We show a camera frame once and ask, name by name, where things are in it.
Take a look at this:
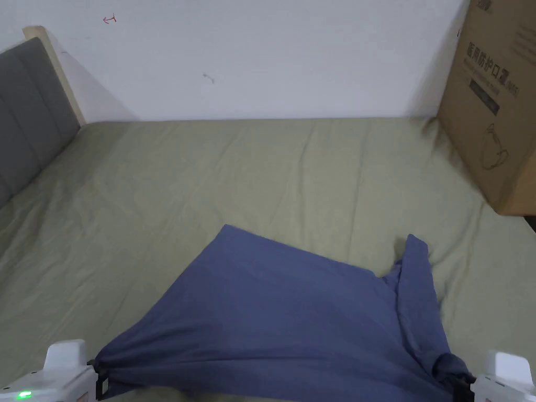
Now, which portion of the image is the bed with pale green sheet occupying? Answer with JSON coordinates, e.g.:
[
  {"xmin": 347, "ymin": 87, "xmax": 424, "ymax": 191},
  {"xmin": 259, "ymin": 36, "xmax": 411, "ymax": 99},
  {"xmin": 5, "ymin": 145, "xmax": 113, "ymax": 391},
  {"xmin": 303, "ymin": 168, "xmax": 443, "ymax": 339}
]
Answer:
[{"xmin": 0, "ymin": 116, "xmax": 536, "ymax": 402}]

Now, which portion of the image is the large brown cardboard carton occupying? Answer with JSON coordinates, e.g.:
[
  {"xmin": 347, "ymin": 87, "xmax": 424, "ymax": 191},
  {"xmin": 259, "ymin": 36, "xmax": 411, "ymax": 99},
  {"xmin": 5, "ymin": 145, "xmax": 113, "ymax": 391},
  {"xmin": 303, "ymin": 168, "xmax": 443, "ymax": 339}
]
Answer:
[{"xmin": 437, "ymin": 0, "xmax": 536, "ymax": 217}]

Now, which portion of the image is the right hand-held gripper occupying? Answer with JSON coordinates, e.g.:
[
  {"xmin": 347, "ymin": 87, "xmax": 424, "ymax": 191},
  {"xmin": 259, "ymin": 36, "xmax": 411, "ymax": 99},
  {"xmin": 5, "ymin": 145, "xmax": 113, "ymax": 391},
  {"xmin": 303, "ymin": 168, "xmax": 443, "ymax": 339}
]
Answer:
[{"xmin": 451, "ymin": 350, "xmax": 536, "ymax": 402}]

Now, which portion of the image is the dark blue shirt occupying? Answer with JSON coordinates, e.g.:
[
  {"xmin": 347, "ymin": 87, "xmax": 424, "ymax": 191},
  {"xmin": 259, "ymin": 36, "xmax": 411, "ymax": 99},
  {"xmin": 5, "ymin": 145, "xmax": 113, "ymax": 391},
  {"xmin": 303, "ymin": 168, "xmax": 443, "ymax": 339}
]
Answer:
[{"xmin": 94, "ymin": 224, "xmax": 476, "ymax": 402}]

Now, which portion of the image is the grey padded headboard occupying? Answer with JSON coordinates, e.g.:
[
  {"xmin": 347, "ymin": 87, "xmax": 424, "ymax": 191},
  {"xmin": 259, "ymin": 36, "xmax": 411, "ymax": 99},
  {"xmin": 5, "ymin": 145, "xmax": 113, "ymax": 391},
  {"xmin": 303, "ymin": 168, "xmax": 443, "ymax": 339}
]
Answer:
[{"xmin": 0, "ymin": 26, "xmax": 87, "ymax": 207}]

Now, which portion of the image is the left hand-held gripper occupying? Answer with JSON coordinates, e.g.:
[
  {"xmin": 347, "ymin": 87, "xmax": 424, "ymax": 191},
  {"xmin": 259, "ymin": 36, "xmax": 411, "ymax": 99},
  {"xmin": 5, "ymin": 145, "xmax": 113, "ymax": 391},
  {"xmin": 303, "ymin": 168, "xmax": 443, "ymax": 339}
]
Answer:
[{"xmin": 0, "ymin": 339, "xmax": 110, "ymax": 402}]

